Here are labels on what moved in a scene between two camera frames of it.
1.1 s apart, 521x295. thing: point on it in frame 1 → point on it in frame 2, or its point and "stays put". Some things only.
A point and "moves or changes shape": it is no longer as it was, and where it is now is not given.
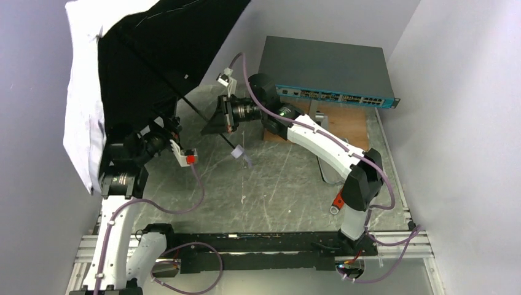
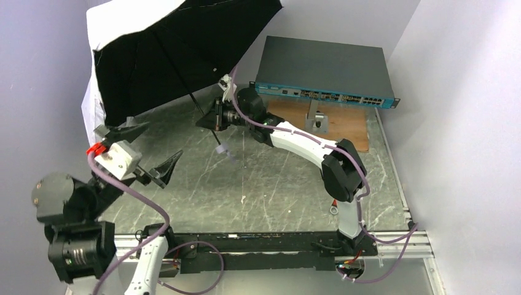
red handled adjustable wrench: (338, 203) stays put
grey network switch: (328, 70) stays put
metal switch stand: (317, 115) stays put
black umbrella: (128, 60) moves or changes shape
